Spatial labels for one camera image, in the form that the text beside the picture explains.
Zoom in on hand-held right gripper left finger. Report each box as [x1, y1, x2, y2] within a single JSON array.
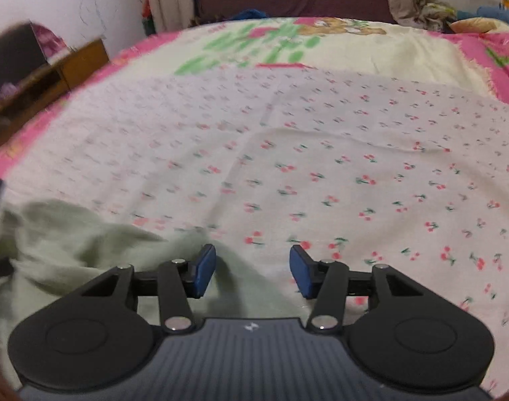
[[81, 243, 217, 335]]

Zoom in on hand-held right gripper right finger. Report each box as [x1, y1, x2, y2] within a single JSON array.
[[289, 244, 423, 335]]

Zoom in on light green pants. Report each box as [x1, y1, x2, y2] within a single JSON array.
[[0, 198, 313, 389]]

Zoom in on cherry print bed sheet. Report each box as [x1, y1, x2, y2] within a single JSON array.
[[0, 67, 509, 399]]

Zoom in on printed blanket with pink border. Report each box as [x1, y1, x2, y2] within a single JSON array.
[[0, 17, 509, 178]]

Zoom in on wooden nightstand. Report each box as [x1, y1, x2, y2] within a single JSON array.
[[0, 37, 112, 156]]

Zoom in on red and green item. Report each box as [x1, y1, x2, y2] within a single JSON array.
[[141, 0, 157, 36]]

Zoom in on pink patterned cloth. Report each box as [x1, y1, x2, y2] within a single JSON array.
[[30, 23, 68, 58]]

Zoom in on dark cloth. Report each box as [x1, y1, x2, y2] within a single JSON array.
[[0, 22, 51, 100]]

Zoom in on floral crumpled cloth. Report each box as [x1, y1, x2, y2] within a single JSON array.
[[416, 2, 461, 33]]

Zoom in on orange pillow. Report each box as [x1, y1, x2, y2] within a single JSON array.
[[450, 17, 509, 35]]

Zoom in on blue pillow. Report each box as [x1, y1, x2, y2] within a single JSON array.
[[477, 4, 509, 22]]

